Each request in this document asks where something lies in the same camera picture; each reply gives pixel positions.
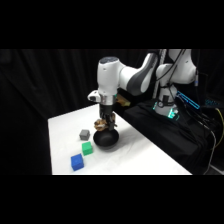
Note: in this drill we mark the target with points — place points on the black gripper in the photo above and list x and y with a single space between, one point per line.
107 110

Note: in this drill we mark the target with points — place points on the plush tiger toy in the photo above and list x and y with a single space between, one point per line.
99 125

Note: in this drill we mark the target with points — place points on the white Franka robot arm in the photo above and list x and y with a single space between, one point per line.
108 76

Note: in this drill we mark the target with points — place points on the black bowl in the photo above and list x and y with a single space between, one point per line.
106 140

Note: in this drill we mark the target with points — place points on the gray block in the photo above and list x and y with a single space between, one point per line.
84 134

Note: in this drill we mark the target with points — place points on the green block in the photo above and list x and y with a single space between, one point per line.
87 148

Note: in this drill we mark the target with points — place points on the blue block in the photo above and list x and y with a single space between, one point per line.
77 162

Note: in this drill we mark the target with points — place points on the black cloth covered stand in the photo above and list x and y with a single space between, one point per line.
160 133

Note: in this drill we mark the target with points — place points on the black curtain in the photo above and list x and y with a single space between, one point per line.
40 86

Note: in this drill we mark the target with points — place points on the blue lit control box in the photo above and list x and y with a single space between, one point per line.
188 100

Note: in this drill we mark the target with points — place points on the tan wrist mount plate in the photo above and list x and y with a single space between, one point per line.
122 100

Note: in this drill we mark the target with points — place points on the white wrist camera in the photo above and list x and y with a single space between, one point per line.
93 96

